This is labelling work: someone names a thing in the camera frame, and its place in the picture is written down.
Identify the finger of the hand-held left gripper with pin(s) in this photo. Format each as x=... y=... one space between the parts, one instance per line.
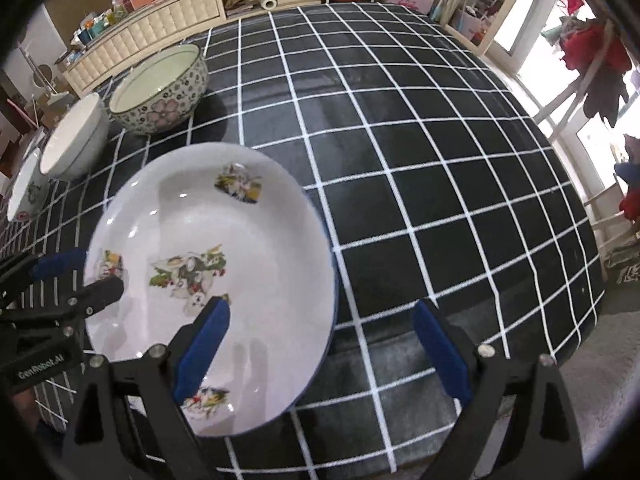
x=60 y=262
x=100 y=294

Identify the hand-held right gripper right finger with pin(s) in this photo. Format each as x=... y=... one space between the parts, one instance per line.
x=442 y=355

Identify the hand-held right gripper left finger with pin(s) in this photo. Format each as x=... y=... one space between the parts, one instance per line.
x=202 y=350

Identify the white plate with floral print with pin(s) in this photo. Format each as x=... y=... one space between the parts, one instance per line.
x=250 y=240

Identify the patterned bowl with pink flower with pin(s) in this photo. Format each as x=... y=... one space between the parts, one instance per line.
x=165 y=110

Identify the small white printed bowl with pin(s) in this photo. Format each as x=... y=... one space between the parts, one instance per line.
x=30 y=195

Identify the plain white bowl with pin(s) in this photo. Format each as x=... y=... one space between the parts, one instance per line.
x=75 y=140

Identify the black checked tablecloth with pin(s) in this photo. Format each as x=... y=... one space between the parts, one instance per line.
x=400 y=160

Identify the white padded cabinet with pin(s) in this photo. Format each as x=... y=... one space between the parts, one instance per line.
x=165 y=15

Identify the white wooden rack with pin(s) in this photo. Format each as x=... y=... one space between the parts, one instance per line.
x=570 y=95

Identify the dark cloth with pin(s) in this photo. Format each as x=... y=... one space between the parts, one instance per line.
x=607 y=95

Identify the white paper roll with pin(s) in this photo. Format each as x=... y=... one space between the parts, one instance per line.
x=267 y=1

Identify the red cloth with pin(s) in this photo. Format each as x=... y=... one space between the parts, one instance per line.
x=595 y=45

